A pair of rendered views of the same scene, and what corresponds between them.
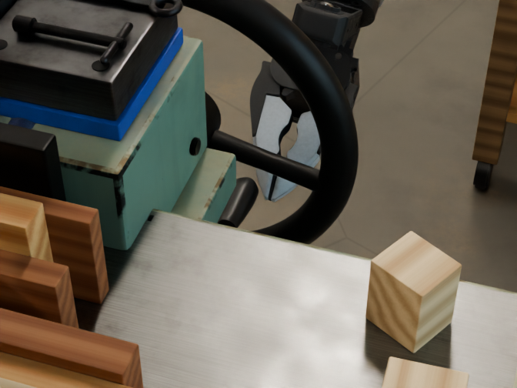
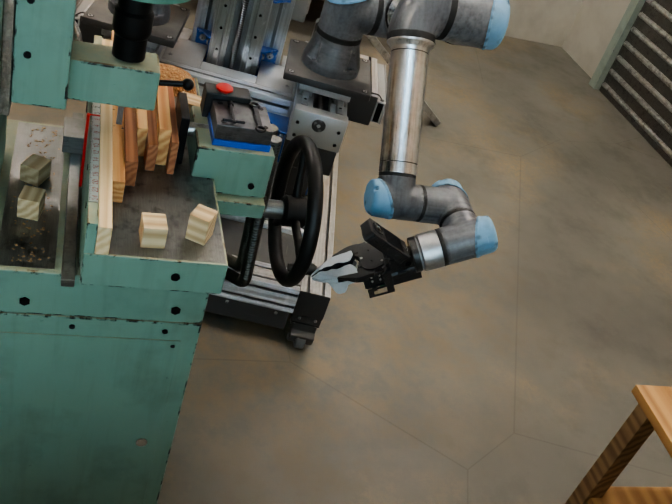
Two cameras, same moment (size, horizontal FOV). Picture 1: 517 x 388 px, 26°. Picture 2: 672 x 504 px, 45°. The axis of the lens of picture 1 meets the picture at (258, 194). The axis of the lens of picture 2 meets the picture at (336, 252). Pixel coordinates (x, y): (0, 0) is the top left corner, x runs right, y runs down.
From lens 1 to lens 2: 1.02 m
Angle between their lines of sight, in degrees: 38
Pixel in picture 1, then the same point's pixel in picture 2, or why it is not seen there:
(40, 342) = (128, 146)
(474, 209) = not seen: outside the picture
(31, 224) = (163, 130)
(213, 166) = (254, 201)
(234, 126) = (501, 394)
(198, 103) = (261, 174)
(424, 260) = (205, 214)
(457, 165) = not seen: outside the picture
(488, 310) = (214, 253)
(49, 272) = (153, 142)
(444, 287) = (200, 222)
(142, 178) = (211, 162)
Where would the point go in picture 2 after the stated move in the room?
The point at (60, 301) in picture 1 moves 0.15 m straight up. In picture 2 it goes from (148, 151) to (162, 68)
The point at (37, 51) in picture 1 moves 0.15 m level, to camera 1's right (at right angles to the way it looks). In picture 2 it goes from (222, 109) to (260, 159)
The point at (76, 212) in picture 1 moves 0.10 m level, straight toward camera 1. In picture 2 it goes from (175, 139) to (121, 149)
